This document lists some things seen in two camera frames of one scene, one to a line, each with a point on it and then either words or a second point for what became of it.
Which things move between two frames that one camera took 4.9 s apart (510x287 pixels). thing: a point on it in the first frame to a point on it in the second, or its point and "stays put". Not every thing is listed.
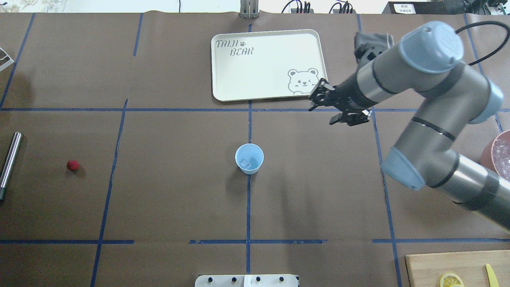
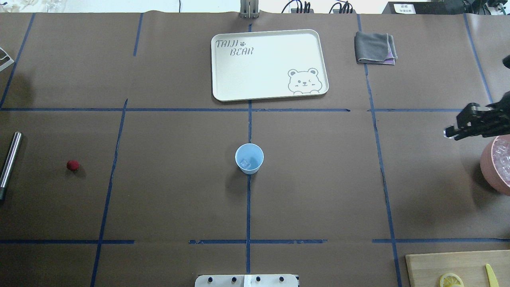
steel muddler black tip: x=9 y=162 stays put
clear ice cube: x=246 y=163 stays put
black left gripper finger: x=351 y=117 to x=452 y=131
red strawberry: x=73 y=165 stays put
